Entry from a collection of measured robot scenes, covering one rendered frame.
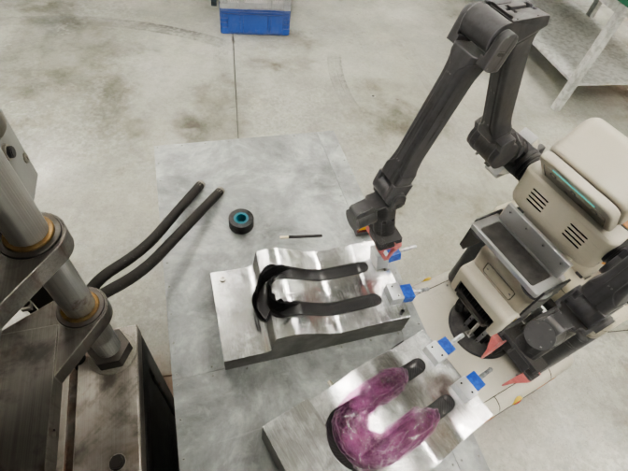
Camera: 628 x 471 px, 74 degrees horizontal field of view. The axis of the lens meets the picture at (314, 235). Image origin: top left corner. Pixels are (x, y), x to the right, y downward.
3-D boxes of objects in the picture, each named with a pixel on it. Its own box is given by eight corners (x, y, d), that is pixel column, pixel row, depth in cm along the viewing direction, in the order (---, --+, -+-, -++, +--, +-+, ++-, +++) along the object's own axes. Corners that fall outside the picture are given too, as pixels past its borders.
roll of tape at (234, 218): (226, 233, 132) (226, 225, 129) (231, 213, 137) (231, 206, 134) (251, 235, 132) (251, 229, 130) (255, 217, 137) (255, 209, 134)
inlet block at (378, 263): (410, 246, 123) (412, 234, 120) (419, 258, 120) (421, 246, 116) (369, 258, 122) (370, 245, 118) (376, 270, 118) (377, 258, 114)
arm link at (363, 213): (407, 194, 95) (388, 169, 99) (364, 211, 92) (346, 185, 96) (398, 223, 105) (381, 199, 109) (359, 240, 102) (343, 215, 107)
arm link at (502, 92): (567, -4, 67) (524, -31, 71) (494, 38, 67) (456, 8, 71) (516, 158, 106) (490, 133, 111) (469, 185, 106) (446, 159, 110)
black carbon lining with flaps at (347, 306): (363, 263, 123) (371, 244, 115) (383, 310, 113) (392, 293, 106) (247, 283, 114) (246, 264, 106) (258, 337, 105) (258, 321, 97)
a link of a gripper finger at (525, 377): (503, 398, 89) (537, 377, 84) (480, 368, 92) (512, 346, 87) (516, 390, 93) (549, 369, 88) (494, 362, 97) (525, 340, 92)
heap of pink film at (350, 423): (399, 360, 107) (408, 348, 100) (447, 422, 98) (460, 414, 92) (316, 415, 96) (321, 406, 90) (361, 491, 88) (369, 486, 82)
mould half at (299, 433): (417, 337, 118) (430, 320, 109) (483, 421, 106) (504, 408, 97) (261, 437, 97) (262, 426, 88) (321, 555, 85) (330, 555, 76)
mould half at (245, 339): (370, 256, 133) (380, 231, 122) (401, 330, 118) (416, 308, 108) (211, 283, 120) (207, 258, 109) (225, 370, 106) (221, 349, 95)
